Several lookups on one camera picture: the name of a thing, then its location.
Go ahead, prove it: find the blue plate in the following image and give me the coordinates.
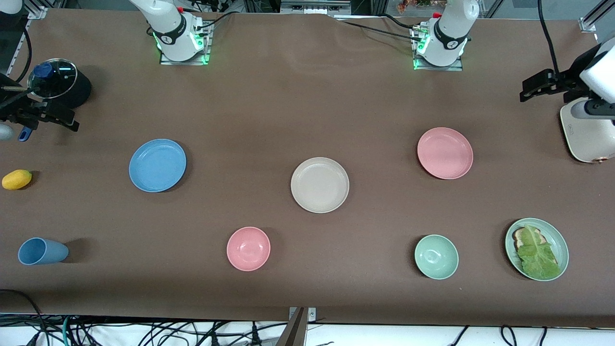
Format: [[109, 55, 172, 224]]
[[129, 139, 187, 193]]

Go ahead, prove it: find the pink plate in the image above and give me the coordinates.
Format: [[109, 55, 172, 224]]
[[417, 127, 474, 180]]

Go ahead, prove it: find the black pot with glass lid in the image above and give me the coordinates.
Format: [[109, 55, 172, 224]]
[[27, 58, 78, 99]]

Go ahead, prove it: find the beige toaster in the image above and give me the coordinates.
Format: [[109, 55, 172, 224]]
[[560, 96, 615, 164]]

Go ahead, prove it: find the yellow mango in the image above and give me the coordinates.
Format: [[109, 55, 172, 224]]
[[1, 169, 33, 190]]

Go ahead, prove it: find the blue cup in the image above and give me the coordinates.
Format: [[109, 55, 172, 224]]
[[18, 237, 69, 266]]

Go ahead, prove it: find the toasted bread slice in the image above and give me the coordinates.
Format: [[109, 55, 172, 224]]
[[512, 227, 543, 250]]

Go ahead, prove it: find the green plate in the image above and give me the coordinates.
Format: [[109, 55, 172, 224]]
[[504, 218, 570, 282]]

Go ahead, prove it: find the colourful flower bunch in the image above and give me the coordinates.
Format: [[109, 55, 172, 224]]
[[396, 0, 447, 12]]

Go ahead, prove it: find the green lettuce leaf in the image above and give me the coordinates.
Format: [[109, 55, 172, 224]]
[[517, 224, 561, 280]]

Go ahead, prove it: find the small green bowl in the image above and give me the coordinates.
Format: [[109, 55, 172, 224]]
[[414, 234, 459, 280]]

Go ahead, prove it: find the small pink bowl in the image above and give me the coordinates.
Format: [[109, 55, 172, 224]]
[[226, 226, 271, 272]]

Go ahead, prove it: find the brown table cover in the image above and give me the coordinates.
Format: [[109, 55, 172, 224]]
[[0, 7, 615, 328]]

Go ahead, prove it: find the beige plate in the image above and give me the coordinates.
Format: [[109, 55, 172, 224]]
[[290, 157, 350, 214]]

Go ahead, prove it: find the black pot with blue handle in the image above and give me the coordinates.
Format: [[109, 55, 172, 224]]
[[18, 58, 92, 143]]

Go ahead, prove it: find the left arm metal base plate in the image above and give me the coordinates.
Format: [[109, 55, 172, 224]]
[[412, 26, 464, 72]]

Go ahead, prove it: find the black base cable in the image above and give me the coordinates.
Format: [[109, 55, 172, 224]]
[[336, 20, 424, 42], [382, 13, 419, 30], [195, 11, 241, 30]]

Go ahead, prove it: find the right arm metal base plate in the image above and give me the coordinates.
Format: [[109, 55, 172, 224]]
[[160, 22, 212, 65]]

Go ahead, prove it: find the grey metal frame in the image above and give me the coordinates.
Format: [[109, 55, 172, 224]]
[[280, 0, 352, 15]]

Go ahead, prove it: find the dark camera pole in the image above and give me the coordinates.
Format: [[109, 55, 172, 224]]
[[275, 308, 308, 346]]

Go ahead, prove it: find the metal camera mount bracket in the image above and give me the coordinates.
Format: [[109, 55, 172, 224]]
[[288, 307, 317, 322]]

